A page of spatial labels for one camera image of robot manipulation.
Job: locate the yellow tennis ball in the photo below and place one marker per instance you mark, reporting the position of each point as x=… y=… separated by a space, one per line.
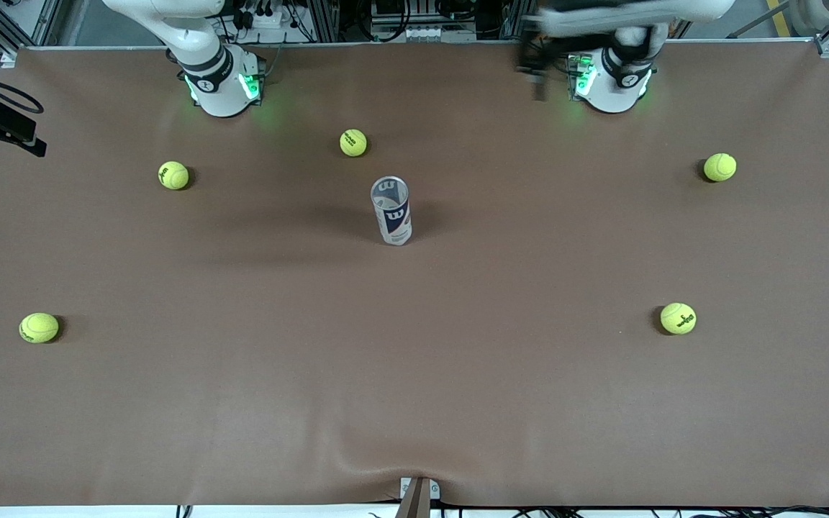
x=173 y=175
x=353 y=142
x=719 y=167
x=678 y=318
x=39 y=327

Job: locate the white terminal block row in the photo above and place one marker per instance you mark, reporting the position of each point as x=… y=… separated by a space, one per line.
x=422 y=32

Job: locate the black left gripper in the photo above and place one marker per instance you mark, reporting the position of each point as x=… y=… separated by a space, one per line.
x=534 y=52

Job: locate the metal table edge bracket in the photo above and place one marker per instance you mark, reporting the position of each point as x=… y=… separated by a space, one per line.
x=419 y=496

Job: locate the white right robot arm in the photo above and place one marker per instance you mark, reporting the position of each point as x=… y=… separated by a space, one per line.
x=220 y=86

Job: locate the white power strip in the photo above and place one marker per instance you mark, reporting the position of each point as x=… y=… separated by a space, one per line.
x=270 y=18

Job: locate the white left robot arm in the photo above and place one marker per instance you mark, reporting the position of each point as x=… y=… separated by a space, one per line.
x=612 y=90

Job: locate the brown table mat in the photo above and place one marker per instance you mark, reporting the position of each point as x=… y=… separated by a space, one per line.
x=414 y=360

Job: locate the white blue tennis ball can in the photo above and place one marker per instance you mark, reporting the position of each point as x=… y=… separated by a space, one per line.
x=393 y=216

